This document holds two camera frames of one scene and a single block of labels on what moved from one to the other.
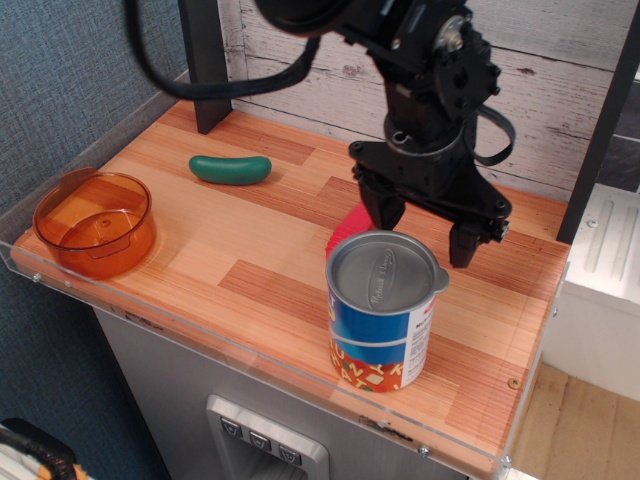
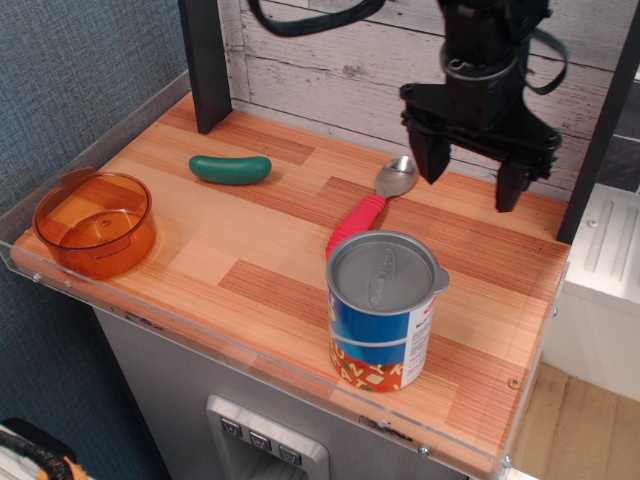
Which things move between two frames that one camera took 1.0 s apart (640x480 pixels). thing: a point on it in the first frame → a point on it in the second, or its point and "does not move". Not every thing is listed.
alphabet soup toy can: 381,287 does not move
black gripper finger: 385,209 → 433,153
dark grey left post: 202,34 does not move
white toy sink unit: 593,331 does not move
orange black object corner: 56,459 does not move
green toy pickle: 231,171 does not move
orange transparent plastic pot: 101,224 does not move
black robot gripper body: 432,165 → 482,108
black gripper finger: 463,242 → 513,179
